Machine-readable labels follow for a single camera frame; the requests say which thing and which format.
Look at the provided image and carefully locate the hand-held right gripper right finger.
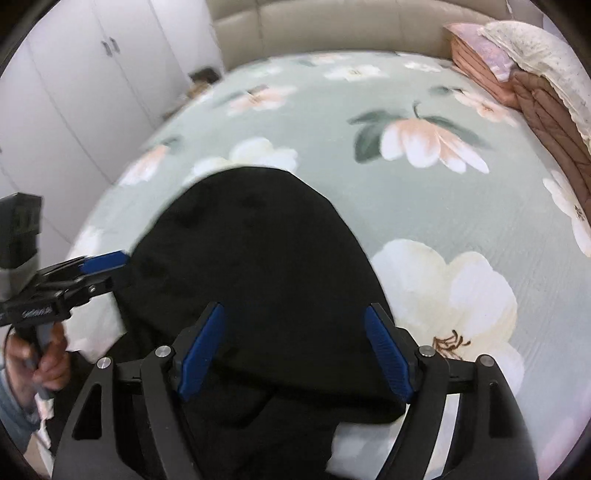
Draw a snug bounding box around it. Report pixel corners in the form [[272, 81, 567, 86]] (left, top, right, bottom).
[[364, 303, 540, 480]]

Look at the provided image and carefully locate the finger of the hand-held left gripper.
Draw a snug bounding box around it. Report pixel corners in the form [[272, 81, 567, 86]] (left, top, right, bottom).
[[55, 270, 132, 319], [39, 250, 131, 283]]

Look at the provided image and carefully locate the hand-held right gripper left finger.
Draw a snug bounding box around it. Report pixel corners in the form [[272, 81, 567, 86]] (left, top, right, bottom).
[[52, 302, 226, 480]]

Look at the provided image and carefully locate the black garment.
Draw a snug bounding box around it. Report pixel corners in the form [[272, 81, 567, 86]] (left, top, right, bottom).
[[110, 166, 408, 480]]

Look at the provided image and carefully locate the person's left forearm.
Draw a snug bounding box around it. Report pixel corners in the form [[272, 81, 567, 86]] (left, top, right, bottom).
[[0, 369, 44, 455]]

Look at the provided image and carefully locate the person's left hand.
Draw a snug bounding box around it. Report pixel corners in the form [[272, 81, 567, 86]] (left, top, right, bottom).
[[8, 323, 72, 393]]

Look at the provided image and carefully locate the white wardrobe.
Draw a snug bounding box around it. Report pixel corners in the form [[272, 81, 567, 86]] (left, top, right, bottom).
[[0, 0, 227, 241]]

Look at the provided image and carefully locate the floral bed sheet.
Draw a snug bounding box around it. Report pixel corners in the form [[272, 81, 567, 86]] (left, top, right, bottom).
[[34, 51, 591, 480]]

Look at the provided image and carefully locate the brown folded quilt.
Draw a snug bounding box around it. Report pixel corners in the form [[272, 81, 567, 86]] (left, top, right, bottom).
[[512, 71, 591, 206]]

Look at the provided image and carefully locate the pink folded quilt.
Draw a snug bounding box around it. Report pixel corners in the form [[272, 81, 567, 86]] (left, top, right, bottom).
[[450, 38, 525, 110]]

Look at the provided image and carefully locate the beige padded headboard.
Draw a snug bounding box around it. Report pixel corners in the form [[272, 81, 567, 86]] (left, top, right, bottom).
[[212, 0, 497, 73]]

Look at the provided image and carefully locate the pink floral pillow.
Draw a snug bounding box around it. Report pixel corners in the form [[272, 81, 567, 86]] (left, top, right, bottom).
[[443, 22, 518, 83]]

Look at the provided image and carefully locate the cream floral pillow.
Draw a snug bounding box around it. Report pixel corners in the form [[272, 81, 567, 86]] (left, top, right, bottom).
[[478, 21, 591, 139]]

